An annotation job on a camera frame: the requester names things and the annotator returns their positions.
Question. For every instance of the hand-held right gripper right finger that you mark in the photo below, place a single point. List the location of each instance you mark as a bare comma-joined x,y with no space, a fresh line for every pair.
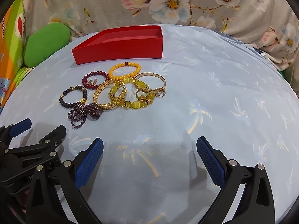
210,161

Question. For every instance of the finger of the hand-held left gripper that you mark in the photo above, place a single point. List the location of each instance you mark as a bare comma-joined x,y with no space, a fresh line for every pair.
21,127
52,136

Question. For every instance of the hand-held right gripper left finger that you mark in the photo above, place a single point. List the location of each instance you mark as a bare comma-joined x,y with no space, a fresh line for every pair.
90,161

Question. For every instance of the thin gold bangle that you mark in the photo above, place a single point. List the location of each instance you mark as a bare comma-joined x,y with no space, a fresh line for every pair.
149,74

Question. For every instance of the red cardboard box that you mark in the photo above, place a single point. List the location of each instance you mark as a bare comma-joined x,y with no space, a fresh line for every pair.
121,49

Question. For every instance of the light blue palm-print cloth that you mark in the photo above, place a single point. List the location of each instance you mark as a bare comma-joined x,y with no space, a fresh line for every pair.
210,86

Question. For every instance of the colourful printed blanket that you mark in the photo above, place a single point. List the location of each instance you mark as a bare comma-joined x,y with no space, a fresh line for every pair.
11,51

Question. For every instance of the gold hoop earring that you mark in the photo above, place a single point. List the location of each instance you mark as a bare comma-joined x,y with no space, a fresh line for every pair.
161,92

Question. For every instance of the green cushion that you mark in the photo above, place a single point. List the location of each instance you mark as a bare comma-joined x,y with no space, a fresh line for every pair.
46,44

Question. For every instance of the grey floral blanket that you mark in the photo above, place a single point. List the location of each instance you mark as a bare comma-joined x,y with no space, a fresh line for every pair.
105,4

